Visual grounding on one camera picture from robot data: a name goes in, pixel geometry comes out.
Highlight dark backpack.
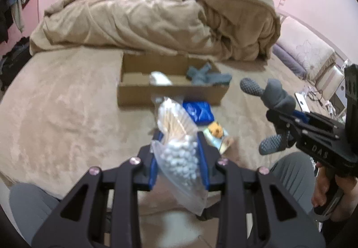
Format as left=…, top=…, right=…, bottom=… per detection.
left=0, top=37, right=33, bottom=90

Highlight person's right leg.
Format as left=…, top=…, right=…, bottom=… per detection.
left=270, top=152, right=318, bottom=213

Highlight person's right hand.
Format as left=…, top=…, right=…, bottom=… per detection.
left=311, top=162, right=358, bottom=222

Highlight brown cardboard box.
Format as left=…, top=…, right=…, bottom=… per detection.
left=117, top=51, right=230, bottom=109

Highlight yellow orange snack packet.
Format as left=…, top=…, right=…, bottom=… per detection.
left=203, top=122, right=234, bottom=155

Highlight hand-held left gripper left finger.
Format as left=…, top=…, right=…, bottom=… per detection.
left=31, top=129, right=165, bottom=248

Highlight grey dotted glove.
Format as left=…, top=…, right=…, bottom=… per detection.
left=240, top=78, right=296, bottom=156

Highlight beige bed cover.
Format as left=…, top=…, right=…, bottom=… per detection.
left=0, top=46, right=318, bottom=209

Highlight clear bag of cotton swabs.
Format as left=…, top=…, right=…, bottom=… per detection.
left=151, top=96, right=209, bottom=216

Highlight grey knit gloves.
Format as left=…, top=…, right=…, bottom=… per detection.
left=186, top=63, right=232, bottom=87

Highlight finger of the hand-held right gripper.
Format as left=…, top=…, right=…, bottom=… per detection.
left=275, top=125, right=297, bottom=150
left=266, top=108, right=311, bottom=129

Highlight person's leg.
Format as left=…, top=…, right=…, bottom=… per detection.
left=8, top=183, right=61, bottom=246
left=270, top=152, right=318, bottom=213

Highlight blue plastic packet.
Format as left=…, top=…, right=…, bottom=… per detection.
left=182, top=100, right=215, bottom=126

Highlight purple pillow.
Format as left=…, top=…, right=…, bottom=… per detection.
left=273, top=42, right=307, bottom=77

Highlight beige fleece blanket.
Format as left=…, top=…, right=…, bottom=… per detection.
left=29, top=0, right=281, bottom=62

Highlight white crumpled packet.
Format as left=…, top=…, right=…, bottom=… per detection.
left=149, top=71, right=173, bottom=86

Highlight white smartphone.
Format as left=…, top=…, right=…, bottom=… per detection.
left=294, top=92, right=311, bottom=113

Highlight person's left leg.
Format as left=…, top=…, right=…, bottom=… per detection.
left=8, top=183, right=61, bottom=246

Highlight white floral pillow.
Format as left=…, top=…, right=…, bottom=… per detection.
left=275, top=16, right=336, bottom=81

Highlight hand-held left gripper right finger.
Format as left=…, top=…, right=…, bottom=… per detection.
left=196, top=132, right=326, bottom=248

